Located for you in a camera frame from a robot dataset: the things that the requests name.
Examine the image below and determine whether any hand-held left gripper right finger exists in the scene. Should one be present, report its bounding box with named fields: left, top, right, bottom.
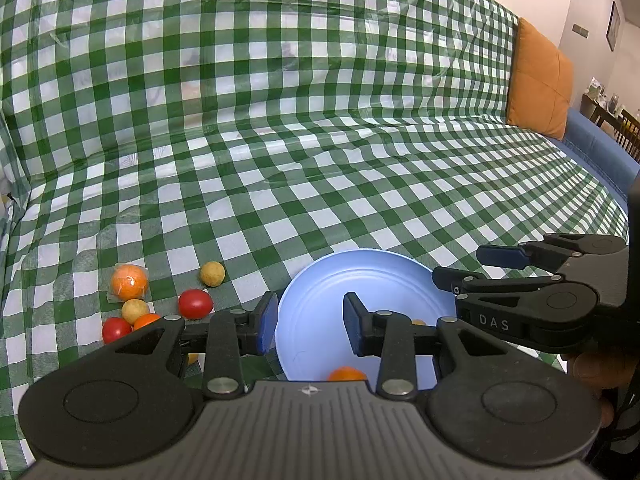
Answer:
left=342, top=292, right=528, bottom=401

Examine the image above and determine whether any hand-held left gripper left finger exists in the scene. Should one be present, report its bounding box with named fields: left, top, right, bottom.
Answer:
left=102, top=291, right=279, bottom=401

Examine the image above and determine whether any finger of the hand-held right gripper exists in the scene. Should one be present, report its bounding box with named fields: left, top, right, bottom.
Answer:
left=432, top=266, right=571, bottom=347
left=476, top=234, right=586, bottom=273

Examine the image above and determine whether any light blue plate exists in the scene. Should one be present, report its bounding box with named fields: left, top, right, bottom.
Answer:
left=274, top=249, right=463, bottom=393

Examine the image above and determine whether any person's right hand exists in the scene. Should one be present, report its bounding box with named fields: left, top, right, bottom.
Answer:
left=562, top=352, right=636, bottom=428

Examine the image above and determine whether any red tomato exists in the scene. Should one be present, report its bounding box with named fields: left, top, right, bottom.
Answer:
left=102, top=316, right=133, bottom=345
left=178, top=289, right=213, bottom=320

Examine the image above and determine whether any blue sofa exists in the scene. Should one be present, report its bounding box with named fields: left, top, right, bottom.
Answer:
left=562, top=107, right=640, bottom=206

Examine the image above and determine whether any wooden chair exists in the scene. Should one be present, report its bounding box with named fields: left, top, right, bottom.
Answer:
left=590, top=107, right=640, bottom=163

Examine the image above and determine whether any orange cushion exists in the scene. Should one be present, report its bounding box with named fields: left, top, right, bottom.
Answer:
left=506, top=17, right=575, bottom=141

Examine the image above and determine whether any green checkered cloth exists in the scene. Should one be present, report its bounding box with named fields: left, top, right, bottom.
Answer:
left=0, top=0, right=632, bottom=461

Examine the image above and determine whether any framed wall picture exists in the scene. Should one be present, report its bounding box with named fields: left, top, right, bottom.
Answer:
left=606, top=1, right=622, bottom=52

